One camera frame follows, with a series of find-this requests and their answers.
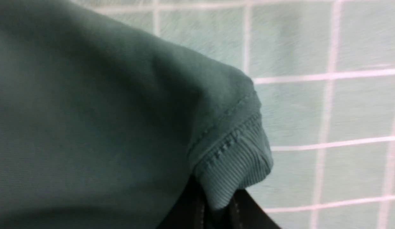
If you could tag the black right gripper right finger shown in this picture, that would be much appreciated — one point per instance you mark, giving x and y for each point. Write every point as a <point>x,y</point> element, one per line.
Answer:
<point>245,213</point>

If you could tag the green long-sleeve top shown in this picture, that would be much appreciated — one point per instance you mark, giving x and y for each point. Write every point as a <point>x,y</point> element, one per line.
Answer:
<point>102,124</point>

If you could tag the green checked tablecloth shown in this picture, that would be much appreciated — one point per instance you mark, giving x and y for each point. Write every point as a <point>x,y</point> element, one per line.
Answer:
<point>325,74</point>

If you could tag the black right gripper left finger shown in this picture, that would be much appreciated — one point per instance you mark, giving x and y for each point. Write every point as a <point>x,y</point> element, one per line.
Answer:
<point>189,210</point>

